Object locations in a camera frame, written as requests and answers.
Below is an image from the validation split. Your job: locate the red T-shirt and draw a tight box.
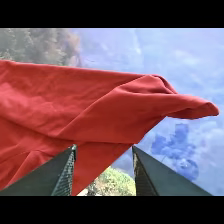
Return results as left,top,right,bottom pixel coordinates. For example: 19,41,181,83
0,59,221,197

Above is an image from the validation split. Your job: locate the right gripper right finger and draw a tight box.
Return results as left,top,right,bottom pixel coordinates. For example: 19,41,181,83
131,145,212,197

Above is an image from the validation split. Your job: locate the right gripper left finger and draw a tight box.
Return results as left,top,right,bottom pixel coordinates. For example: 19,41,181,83
0,144,78,197

